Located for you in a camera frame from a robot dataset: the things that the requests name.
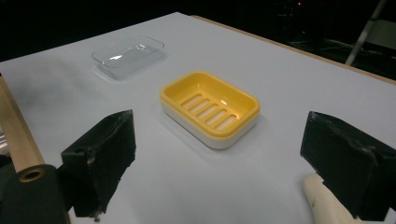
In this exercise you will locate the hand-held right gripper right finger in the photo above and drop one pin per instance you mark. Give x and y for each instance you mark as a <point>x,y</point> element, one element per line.
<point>348,161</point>

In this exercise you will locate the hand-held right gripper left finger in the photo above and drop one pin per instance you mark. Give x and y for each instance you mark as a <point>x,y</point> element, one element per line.
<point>99,155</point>

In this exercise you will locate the clear plastic lid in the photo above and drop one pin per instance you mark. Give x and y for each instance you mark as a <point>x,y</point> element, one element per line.
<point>130,57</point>

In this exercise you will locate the yellow and white soap dish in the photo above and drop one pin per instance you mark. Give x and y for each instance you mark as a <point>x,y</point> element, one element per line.
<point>186,90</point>

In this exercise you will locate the metal stand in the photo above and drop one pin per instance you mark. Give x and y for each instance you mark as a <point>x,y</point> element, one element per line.
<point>362,37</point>

